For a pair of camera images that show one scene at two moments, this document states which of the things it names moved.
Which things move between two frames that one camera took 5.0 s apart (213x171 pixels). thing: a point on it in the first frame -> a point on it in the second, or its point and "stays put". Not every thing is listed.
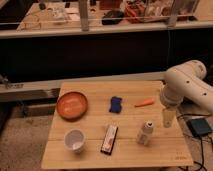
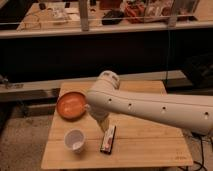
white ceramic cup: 75,139 stays put
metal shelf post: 83,5 stays put
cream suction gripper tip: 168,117 -> 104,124
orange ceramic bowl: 72,106 stays put
